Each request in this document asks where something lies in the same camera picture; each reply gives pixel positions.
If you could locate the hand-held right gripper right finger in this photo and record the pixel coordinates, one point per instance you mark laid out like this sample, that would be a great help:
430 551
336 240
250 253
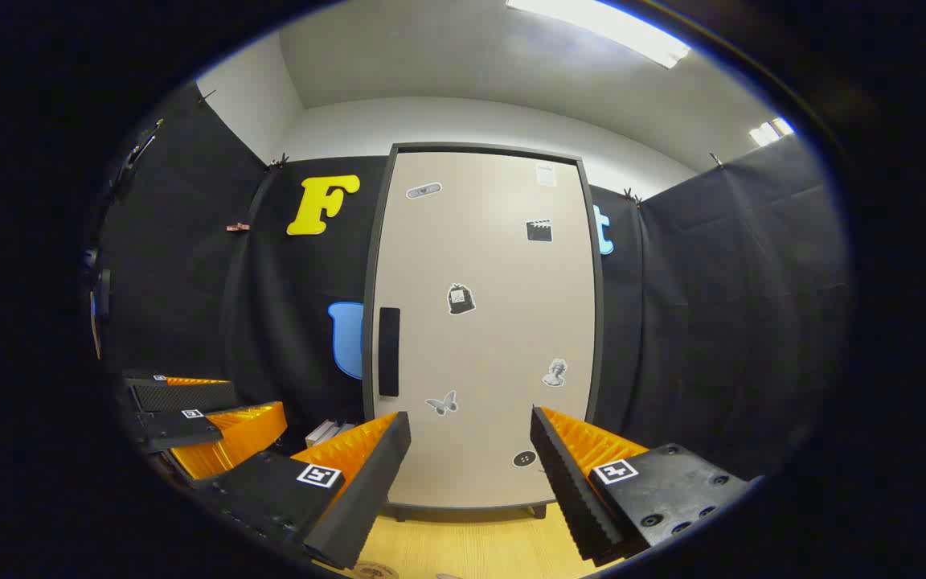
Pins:
567 490

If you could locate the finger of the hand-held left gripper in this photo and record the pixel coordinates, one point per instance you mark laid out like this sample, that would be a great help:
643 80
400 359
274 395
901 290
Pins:
178 430
182 396

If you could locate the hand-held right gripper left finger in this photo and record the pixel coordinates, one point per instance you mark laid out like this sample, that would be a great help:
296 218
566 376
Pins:
374 482

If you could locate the beige cabinet door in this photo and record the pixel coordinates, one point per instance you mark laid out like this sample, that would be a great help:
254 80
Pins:
487 338

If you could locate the dark grey cabinet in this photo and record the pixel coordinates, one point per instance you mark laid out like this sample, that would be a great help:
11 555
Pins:
479 148

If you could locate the white book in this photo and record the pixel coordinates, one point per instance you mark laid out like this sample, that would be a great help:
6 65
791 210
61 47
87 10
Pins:
320 434

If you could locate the black backdrop cloth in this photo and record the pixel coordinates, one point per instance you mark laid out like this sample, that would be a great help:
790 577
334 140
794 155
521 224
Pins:
712 322

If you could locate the small ceiling light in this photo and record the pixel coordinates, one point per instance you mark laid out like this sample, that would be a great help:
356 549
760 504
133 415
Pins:
768 131

